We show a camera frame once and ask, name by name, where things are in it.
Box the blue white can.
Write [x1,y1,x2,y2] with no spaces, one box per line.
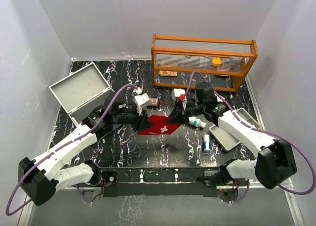
[202,134,211,152]

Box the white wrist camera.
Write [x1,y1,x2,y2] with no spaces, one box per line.
[171,89,187,109]
[134,88,151,116]

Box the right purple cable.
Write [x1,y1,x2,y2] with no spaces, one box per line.
[185,71,316,203]

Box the wooden display shelf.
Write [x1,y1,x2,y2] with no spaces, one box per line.
[151,34,259,92]

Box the grey divided tray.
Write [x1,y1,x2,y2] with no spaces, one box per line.
[209,108,262,151]

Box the purple cable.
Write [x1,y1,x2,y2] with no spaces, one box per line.
[5,84,143,216]
[185,71,316,203]

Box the amber medicine bottle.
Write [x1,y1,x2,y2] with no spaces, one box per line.
[150,98,160,107]

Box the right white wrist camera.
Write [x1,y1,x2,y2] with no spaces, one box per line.
[171,89,187,109]

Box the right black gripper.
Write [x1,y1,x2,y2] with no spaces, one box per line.
[165,101,205,125]

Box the red first aid pouch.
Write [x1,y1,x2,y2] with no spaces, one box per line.
[137,115,182,136]

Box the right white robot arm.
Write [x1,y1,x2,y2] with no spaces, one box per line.
[169,82,297,189]

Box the wooden toy block strip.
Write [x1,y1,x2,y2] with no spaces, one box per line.
[159,70,177,77]

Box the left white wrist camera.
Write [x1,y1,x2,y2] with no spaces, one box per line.
[134,88,151,116]

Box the yellow block on shelf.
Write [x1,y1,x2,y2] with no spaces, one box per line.
[212,57,222,67]

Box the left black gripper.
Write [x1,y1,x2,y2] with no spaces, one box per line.
[113,105,154,133]

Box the white green-label bottle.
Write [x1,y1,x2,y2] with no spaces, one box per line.
[189,116,206,129]

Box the grey case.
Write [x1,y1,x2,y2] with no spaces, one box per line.
[48,62,123,137]

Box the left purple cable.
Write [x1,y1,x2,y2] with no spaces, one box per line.
[5,84,143,216]

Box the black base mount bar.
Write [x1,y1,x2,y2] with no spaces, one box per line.
[74,166,250,199]

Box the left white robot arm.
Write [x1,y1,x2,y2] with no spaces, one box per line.
[18,96,153,206]

